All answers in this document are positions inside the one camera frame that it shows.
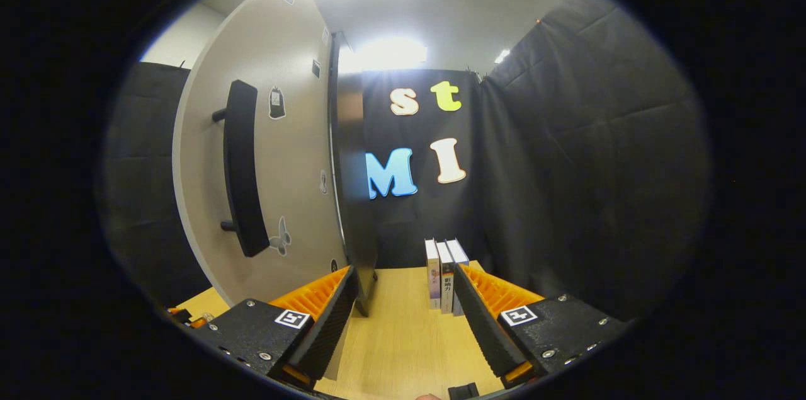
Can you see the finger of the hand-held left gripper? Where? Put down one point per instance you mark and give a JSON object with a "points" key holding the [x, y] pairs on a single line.
{"points": [[198, 322]]}

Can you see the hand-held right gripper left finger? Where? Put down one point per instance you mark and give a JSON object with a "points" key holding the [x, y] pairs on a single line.
{"points": [[327, 324]]}

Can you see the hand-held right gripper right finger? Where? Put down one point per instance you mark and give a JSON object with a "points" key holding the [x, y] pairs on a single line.
{"points": [[482, 324]]}

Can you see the grey cabinet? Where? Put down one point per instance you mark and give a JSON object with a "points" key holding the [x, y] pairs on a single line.
{"points": [[356, 230]]}

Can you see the beige cabinet door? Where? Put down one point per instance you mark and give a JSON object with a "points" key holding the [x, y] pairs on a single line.
{"points": [[296, 167]]}

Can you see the grey blue book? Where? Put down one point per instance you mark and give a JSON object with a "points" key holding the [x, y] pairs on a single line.
{"points": [[458, 252]]}

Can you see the black backdrop cloth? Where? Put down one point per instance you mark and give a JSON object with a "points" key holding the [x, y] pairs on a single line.
{"points": [[567, 167]]}

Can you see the ceiling light panel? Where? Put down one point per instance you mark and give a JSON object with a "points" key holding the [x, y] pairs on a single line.
{"points": [[502, 56], [384, 53]]}

